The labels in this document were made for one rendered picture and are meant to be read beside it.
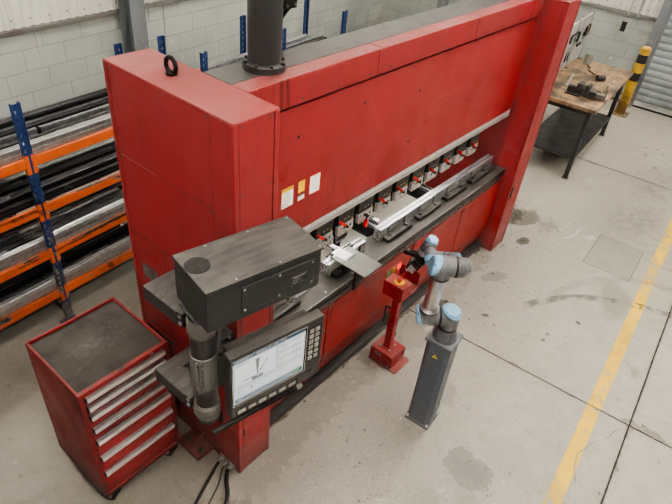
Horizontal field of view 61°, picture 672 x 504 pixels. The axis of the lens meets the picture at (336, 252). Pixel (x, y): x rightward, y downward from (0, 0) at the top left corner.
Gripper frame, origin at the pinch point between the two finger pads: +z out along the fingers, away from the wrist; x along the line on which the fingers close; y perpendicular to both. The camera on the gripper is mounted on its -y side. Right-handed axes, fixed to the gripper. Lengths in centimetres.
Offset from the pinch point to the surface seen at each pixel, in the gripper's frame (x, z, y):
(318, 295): -58, 12, -23
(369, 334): 10, 90, 6
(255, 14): -95, -138, -97
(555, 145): 408, 74, -23
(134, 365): -172, 10, -47
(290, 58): -69, -114, -92
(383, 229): 18.3, 6.0, -33.2
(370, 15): 643, 228, -463
